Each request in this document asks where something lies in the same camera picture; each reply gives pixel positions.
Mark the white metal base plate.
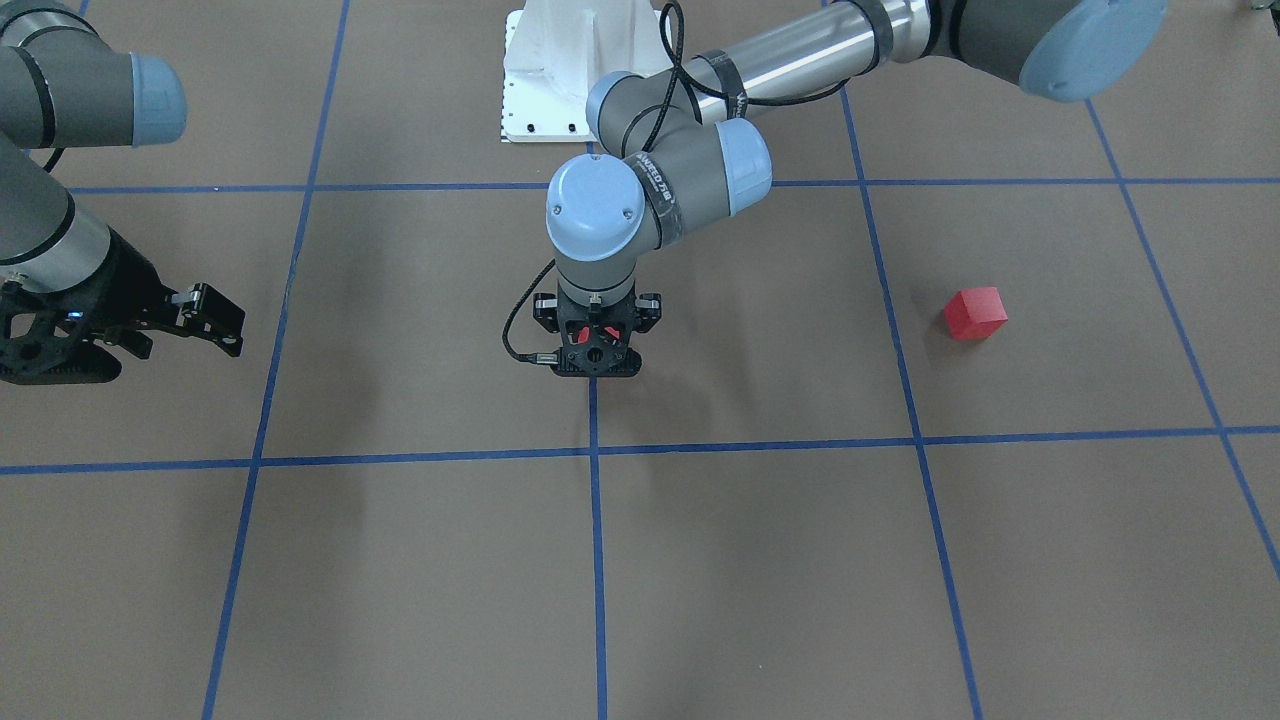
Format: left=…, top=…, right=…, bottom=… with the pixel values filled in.
left=500, top=1, right=669, bottom=143

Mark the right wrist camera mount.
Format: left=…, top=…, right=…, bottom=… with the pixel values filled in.
left=1, top=281, right=122, bottom=386

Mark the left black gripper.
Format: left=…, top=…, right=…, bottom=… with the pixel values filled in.
left=532, top=287, right=663, bottom=346

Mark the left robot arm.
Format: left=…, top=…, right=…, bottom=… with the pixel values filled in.
left=524, top=1, right=1167, bottom=348

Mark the red block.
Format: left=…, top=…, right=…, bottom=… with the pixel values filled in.
left=573, top=324, right=621, bottom=345
left=943, top=286, right=1009, bottom=341

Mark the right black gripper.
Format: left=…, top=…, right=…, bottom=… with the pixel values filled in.
left=60, top=229, right=246, bottom=361

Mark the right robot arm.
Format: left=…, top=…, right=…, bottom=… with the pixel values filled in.
left=1, top=1, right=244, bottom=386

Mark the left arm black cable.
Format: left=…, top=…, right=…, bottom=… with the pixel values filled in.
left=502, top=0, right=861, bottom=363

